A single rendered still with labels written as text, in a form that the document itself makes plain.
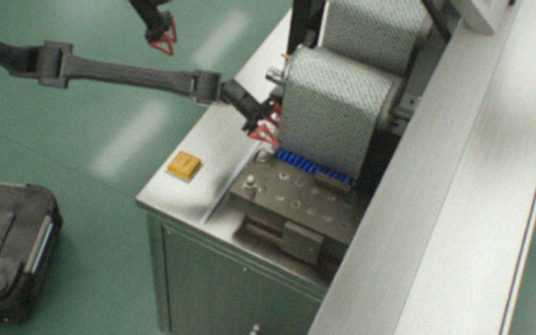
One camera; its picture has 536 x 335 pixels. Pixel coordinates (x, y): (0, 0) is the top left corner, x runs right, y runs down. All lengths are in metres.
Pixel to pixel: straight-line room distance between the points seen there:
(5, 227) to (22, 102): 0.98
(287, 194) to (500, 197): 0.60
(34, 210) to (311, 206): 1.33
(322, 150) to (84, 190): 1.54
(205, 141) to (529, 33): 0.91
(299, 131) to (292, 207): 0.20
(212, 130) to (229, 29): 1.89
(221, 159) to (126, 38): 1.95
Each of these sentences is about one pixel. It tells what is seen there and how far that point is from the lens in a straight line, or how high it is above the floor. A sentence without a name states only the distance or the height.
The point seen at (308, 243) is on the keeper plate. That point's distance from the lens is 1.51.
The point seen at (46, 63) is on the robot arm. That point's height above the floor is 1.24.
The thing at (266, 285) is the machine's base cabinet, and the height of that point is 0.78.
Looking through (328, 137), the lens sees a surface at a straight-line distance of 1.54.
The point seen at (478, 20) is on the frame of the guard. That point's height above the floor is 1.67.
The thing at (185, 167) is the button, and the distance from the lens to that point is 1.72.
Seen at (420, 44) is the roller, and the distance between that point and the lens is 1.59.
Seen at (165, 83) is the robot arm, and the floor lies 1.20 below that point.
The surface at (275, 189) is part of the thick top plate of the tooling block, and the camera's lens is 1.55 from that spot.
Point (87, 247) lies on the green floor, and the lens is 2.70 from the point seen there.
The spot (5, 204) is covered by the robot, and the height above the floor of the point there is 0.24.
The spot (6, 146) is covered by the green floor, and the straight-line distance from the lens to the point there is 3.14.
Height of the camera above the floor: 2.25
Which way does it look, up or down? 50 degrees down
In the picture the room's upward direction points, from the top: 7 degrees clockwise
